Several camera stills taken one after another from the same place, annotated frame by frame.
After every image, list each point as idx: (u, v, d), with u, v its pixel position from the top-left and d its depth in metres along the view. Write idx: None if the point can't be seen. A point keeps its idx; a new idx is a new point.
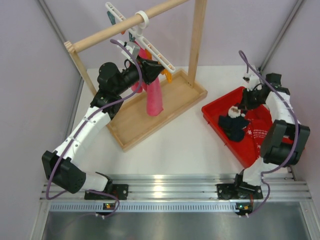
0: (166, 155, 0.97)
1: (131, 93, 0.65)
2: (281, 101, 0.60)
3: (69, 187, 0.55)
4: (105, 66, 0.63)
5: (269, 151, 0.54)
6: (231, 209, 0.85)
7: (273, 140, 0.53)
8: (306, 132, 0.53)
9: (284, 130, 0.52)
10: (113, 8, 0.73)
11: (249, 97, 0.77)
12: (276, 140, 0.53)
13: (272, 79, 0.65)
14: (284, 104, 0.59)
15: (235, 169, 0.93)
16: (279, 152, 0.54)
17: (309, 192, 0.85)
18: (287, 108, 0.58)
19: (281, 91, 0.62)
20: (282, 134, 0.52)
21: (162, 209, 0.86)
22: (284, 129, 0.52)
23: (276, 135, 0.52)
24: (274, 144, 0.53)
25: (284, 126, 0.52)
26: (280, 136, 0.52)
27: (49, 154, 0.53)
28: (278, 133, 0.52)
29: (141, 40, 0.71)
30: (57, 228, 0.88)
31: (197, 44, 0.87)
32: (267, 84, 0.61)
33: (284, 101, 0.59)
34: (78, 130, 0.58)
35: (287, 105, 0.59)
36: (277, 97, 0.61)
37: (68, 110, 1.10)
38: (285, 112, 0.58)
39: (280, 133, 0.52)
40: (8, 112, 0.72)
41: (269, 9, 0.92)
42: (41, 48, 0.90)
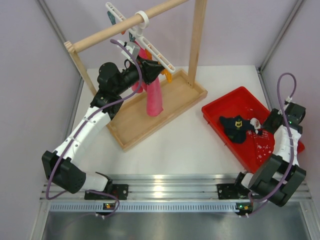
0: (165, 155, 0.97)
1: (131, 93, 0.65)
2: (288, 137, 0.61)
3: (69, 188, 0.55)
4: (105, 66, 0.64)
5: (257, 183, 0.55)
6: (232, 209, 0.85)
7: (262, 174, 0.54)
8: (302, 175, 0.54)
9: (277, 166, 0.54)
10: (113, 8, 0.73)
11: (273, 119, 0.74)
12: (267, 174, 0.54)
13: (292, 111, 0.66)
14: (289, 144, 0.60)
15: (235, 169, 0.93)
16: (267, 186, 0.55)
17: (309, 192, 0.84)
18: (291, 145, 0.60)
19: (294, 127, 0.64)
20: (275, 169, 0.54)
21: (162, 210, 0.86)
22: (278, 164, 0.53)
23: (268, 168, 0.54)
24: (264, 178, 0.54)
25: (279, 162, 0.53)
26: (272, 171, 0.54)
27: (49, 154, 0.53)
28: (271, 168, 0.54)
29: (141, 40, 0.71)
30: (57, 228, 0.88)
31: (197, 44, 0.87)
32: (284, 116, 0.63)
33: (290, 138, 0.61)
34: (78, 130, 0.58)
35: (291, 143, 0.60)
36: (286, 133, 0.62)
37: (68, 110, 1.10)
38: (286, 149, 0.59)
39: (272, 168, 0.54)
40: (9, 112, 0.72)
41: (269, 9, 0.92)
42: (41, 48, 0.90)
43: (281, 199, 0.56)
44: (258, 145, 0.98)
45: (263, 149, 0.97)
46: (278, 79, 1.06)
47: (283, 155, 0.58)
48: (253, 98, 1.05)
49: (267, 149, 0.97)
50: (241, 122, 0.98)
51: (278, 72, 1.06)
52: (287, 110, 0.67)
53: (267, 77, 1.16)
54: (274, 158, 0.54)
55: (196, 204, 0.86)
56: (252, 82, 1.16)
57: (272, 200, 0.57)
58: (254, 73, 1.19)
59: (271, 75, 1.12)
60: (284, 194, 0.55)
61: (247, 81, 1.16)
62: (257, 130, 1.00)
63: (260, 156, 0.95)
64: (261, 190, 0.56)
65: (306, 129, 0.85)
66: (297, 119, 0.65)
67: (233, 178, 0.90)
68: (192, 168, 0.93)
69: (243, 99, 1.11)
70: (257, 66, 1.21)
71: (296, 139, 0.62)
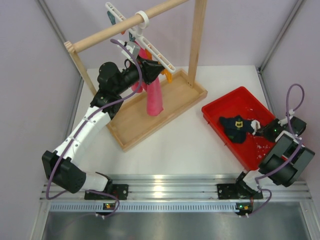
0: (165, 155, 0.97)
1: (132, 93, 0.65)
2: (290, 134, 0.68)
3: (69, 187, 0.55)
4: (105, 66, 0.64)
5: (267, 159, 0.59)
6: (231, 208, 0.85)
7: (273, 150, 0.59)
8: (309, 154, 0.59)
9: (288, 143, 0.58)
10: (113, 8, 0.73)
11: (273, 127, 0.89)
12: (277, 150, 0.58)
13: (294, 123, 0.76)
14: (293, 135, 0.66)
15: (235, 169, 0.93)
16: (276, 163, 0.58)
17: (309, 192, 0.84)
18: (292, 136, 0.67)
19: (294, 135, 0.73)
20: (285, 145, 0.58)
21: (162, 209, 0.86)
22: (287, 141, 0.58)
23: (278, 144, 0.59)
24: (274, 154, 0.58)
25: (289, 139, 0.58)
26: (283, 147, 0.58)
27: (49, 154, 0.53)
28: (281, 144, 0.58)
29: (141, 40, 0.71)
30: (57, 228, 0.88)
31: (197, 44, 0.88)
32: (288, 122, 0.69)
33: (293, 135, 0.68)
34: (78, 130, 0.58)
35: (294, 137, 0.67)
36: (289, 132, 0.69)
37: (68, 110, 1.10)
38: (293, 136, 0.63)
39: (282, 144, 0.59)
40: (8, 112, 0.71)
41: (269, 9, 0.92)
42: (41, 48, 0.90)
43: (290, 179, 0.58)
44: (258, 145, 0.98)
45: (263, 149, 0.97)
46: (278, 79, 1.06)
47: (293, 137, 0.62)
48: (253, 98, 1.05)
49: (267, 149, 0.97)
50: (241, 123, 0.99)
51: (278, 72, 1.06)
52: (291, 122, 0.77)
53: (267, 77, 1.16)
54: (285, 136, 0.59)
55: (203, 204, 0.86)
56: (252, 82, 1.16)
57: (281, 180, 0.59)
58: (254, 73, 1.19)
59: (271, 75, 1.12)
60: (293, 173, 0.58)
61: (247, 81, 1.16)
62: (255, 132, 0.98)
63: (260, 156, 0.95)
64: (271, 167, 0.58)
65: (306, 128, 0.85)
66: (297, 131, 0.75)
67: (233, 178, 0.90)
68: (192, 168, 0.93)
69: (243, 98, 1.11)
70: (257, 66, 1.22)
71: None
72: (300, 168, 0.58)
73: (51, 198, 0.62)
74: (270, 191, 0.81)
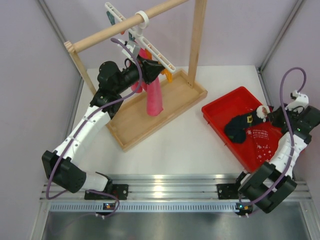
0: (165, 156, 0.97)
1: (131, 93, 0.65)
2: (290, 146, 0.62)
3: (70, 187, 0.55)
4: (105, 65, 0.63)
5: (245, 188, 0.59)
6: (231, 208, 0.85)
7: (252, 181, 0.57)
8: (291, 186, 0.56)
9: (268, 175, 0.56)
10: (113, 8, 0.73)
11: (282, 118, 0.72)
12: (255, 182, 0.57)
13: (307, 117, 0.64)
14: (290, 151, 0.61)
15: (235, 169, 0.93)
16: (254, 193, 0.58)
17: (309, 192, 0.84)
18: (292, 145, 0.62)
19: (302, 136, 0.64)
20: (264, 177, 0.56)
21: (162, 209, 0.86)
22: (267, 173, 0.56)
23: (258, 176, 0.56)
24: (252, 185, 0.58)
25: (269, 172, 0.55)
26: (262, 178, 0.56)
27: (49, 154, 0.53)
28: (261, 176, 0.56)
29: (140, 40, 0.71)
30: (57, 228, 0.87)
31: (197, 44, 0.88)
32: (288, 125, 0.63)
33: (292, 148, 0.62)
34: (78, 129, 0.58)
35: (291, 153, 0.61)
36: (289, 141, 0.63)
37: (68, 110, 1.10)
38: (282, 160, 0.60)
39: (261, 176, 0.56)
40: (8, 112, 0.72)
41: (269, 9, 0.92)
42: (41, 48, 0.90)
43: (268, 206, 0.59)
44: (258, 145, 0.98)
45: (263, 149, 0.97)
46: (278, 79, 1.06)
47: (277, 164, 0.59)
48: (253, 98, 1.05)
49: (267, 149, 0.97)
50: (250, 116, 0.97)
51: (278, 72, 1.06)
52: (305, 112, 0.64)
53: (267, 77, 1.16)
54: (265, 168, 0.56)
55: (203, 204, 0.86)
56: (252, 82, 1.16)
57: (260, 206, 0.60)
58: (254, 74, 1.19)
59: (271, 75, 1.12)
60: (270, 202, 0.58)
61: (247, 82, 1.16)
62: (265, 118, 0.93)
63: (260, 156, 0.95)
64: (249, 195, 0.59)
65: None
66: (310, 126, 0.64)
67: (233, 178, 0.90)
68: (192, 168, 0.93)
69: (243, 98, 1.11)
70: (257, 66, 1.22)
71: (299, 148, 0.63)
72: (279, 198, 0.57)
73: (51, 198, 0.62)
74: None
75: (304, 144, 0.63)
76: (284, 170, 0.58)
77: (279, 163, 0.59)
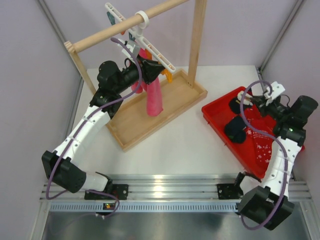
0: (165, 156, 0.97)
1: (131, 93, 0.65)
2: (283, 157, 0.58)
3: (69, 188, 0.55)
4: (105, 64, 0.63)
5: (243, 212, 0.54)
6: (231, 209, 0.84)
7: (248, 205, 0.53)
8: (289, 208, 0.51)
9: (264, 200, 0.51)
10: (113, 9, 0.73)
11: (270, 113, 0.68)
12: (251, 206, 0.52)
13: (297, 114, 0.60)
14: (283, 164, 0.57)
15: (235, 169, 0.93)
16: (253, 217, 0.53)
17: (309, 193, 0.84)
18: (285, 156, 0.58)
19: (297, 135, 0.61)
20: (260, 201, 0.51)
21: (162, 209, 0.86)
22: (262, 197, 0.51)
23: (253, 200, 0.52)
24: (249, 209, 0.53)
25: (263, 196, 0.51)
26: (258, 203, 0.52)
27: (49, 154, 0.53)
28: (256, 200, 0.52)
29: (140, 40, 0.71)
30: (57, 228, 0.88)
31: (197, 44, 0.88)
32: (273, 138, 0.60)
33: (286, 159, 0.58)
34: (78, 130, 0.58)
35: (285, 168, 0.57)
36: (282, 153, 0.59)
37: (68, 110, 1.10)
38: (277, 180, 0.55)
39: (257, 200, 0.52)
40: (9, 112, 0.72)
41: (269, 9, 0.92)
42: (41, 48, 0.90)
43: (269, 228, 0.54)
44: (258, 145, 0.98)
45: (263, 149, 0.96)
46: (278, 79, 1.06)
47: (272, 185, 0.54)
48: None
49: (267, 149, 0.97)
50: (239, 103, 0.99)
51: (278, 72, 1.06)
52: (297, 109, 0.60)
53: (267, 77, 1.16)
54: (259, 191, 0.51)
55: (204, 204, 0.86)
56: (252, 82, 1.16)
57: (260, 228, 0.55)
58: (254, 74, 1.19)
59: (271, 75, 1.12)
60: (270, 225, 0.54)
61: (247, 81, 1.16)
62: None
63: (260, 156, 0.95)
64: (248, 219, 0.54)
65: (307, 128, 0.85)
66: (303, 121, 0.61)
67: (234, 177, 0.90)
68: (192, 168, 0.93)
69: None
70: (257, 66, 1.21)
71: (294, 155, 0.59)
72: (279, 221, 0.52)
73: (51, 198, 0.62)
74: None
75: (297, 148, 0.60)
76: (281, 193, 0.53)
77: (274, 184, 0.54)
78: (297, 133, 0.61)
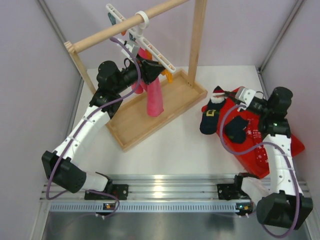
0: (166, 156, 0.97)
1: (130, 92, 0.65)
2: (281, 155, 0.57)
3: (70, 188, 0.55)
4: (104, 64, 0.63)
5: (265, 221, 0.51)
6: (231, 208, 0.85)
7: (270, 215, 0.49)
8: (309, 205, 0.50)
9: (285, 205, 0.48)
10: (113, 10, 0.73)
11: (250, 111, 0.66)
12: (274, 214, 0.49)
13: (278, 109, 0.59)
14: (285, 161, 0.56)
15: (235, 169, 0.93)
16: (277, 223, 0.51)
17: (309, 193, 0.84)
18: (282, 153, 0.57)
19: (282, 129, 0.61)
20: (282, 208, 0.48)
21: (162, 209, 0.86)
22: (283, 205, 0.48)
23: (275, 210, 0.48)
24: (272, 218, 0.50)
25: (284, 202, 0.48)
26: (280, 210, 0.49)
27: (49, 154, 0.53)
28: (278, 209, 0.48)
29: (141, 40, 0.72)
30: (57, 229, 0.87)
31: (197, 44, 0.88)
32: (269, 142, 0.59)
33: (284, 155, 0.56)
34: (77, 130, 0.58)
35: (288, 164, 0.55)
36: (278, 151, 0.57)
37: (68, 110, 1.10)
38: (287, 181, 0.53)
39: (279, 209, 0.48)
40: (9, 112, 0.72)
41: (269, 9, 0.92)
42: (41, 48, 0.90)
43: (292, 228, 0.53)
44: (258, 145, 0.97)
45: (263, 149, 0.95)
46: (278, 79, 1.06)
47: (285, 188, 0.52)
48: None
49: None
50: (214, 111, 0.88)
51: (278, 72, 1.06)
52: (276, 104, 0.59)
53: (267, 77, 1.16)
54: (279, 199, 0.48)
55: (204, 204, 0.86)
56: (252, 82, 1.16)
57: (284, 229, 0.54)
58: (254, 74, 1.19)
59: (271, 75, 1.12)
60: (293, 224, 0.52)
61: (247, 81, 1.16)
62: (223, 98, 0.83)
63: (260, 157, 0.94)
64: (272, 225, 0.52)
65: (308, 128, 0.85)
66: (283, 113, 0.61)
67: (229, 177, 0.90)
68: (192, 168, 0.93)
69: None
70: (257, 66, 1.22)
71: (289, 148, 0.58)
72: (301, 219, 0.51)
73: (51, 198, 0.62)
74: None
75: (289, 139, 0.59)
76: (295, 192, 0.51)
77: (287, 185, 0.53)
78: (281, 126, 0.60)
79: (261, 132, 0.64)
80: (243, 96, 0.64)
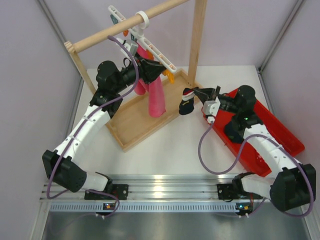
0: (165, 156, 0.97)
1: (130, 89, 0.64)
2: (265, 139, 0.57)
3: (70, 187, 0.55)
4: (104, 64, 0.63)
5: (287, 206, 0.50)
6: (231, 209, 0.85)
7: (286, 196, 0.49)
8: (312, 169, 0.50)
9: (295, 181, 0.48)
10: (116, 12, 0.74)
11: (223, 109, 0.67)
12: (289, 194, 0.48)
13: (246, 106, 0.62)
14: (270, 142, 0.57)
15: (234, 169, 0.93)
16: (298, 201, 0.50)
17: None
18: (266, 137, 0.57)
19: (256, 121, 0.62)
20: (292, 185, 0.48)
21: (162, 210, 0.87)
22: (291, 181, 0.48)
23: (286, 189, 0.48)
24: (289, 199, 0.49)
25: (291, 177, 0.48)
26: (293, 189, 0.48)
27: (50, 153, 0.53)
28: (289, 187, 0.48)
29: (141, 40, 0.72)
30: (57, 228, 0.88)
31: (197, 44, 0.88)
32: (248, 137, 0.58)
33: (269, 138, 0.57)
34: (78, 129, 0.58)
35: (275, 143, 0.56)
36: (261, 137, 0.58)
37: (68, 110, 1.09)
38: (284, 158, 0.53)
39: (290, 186, 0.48)
40: (9, 112, 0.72)
41: (269, 9, 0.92)
42: (41, 48, 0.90)
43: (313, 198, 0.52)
44: None
45: None
46: (278, 79, 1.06)
47: (285, 165, 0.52)
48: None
49: None
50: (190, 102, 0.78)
51: (278, 72, 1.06)
52: (245, 102, 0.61)
53: (267, 77, 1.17)
54: (285, 177, 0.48)
55: (204, 204, 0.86)
56: (252, 82, 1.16)
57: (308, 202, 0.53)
58: (254, 73, 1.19)
59: (271, 75, 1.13)
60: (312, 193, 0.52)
61: (247, 81, 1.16)
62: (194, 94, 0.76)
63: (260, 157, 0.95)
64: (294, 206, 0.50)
65: (308, 128, 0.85)
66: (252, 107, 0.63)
67: (221, 178, 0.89)
68: (192, 168, 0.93)
69: None
70: (257, 66, 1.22)
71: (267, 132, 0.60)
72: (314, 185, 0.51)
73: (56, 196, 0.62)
74: None
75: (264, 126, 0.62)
76: (296, 163, 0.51)
77: (286, 162, 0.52)
78: (253, 119, 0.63)
79: (238, 130, 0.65)
80: (210, 111, 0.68)
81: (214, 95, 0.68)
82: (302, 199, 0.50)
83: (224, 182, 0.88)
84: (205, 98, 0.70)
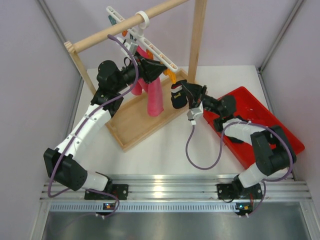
0: (166, 156, 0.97)
1: (131, 88, 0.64)
2: (239, 122, 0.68)
3: (71, 185, 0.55)
4: (104, 64, 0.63)
5: (271, 164, 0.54)
6: (231, 209, 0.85)
7: (265, 154, 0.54)
8: (278, 128, 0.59)
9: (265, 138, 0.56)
10: (114, 12, 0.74)
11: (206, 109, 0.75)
12: (266, 150, 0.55)
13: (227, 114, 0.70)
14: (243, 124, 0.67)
15: (234, 169, 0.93)
16: (280, 157, 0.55)
17: (309, 192, 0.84)
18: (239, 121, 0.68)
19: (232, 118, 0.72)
20: (264, 141, 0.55)
21: (162, 210, 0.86)
22: (261, 137, 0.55)
23: (261, 146, 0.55)
24: (268, 155, 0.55)
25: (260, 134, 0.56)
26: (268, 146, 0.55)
27: (51, 151, 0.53)
28: (263, 143, 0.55)
29: (141, 40, 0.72)
30: (57, 228, 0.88)
31: (197, 44, 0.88)
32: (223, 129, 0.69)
33: (241, 121, 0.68)
34: (79, 127, 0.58)
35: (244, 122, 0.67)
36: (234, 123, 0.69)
37: (68, 110, 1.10)
38: (254, 127, 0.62)
39: (262, 143, 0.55)
40: (8, 113, 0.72)
41: (269, 9, 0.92)
42: (41, 48, 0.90)
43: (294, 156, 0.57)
44: None
45: None
46: (278, 79, 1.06)
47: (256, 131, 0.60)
48: (250, 94, 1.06)
49: None
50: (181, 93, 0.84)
51: (278, 72, 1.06)
52: (226, 112, 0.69)
53: (267, 77, 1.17)
54: (256, 136, 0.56)
55: (204, 204, 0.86)
56: (252, 82, 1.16)
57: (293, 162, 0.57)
58: (254, 74, 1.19)
59: (271, 75, 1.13)
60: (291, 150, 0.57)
61: (247, 82, 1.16)
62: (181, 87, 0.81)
63: None
64: (279, 165, 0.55)
65: (308, 128, 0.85)
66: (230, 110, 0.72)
67: (221, 177, 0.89)
68: (192, 168, 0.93)
69: (243, 98, 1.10)
70: (257, 66, 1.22)
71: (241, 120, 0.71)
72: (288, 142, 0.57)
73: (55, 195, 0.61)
74: (265, 184, 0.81)
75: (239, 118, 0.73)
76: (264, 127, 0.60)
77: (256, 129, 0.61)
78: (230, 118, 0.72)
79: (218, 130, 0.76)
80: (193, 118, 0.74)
81: (200, 98, 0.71)
82: (282, 155, 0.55)
83: (225, 181, 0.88)
84: (191, 97, 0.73)
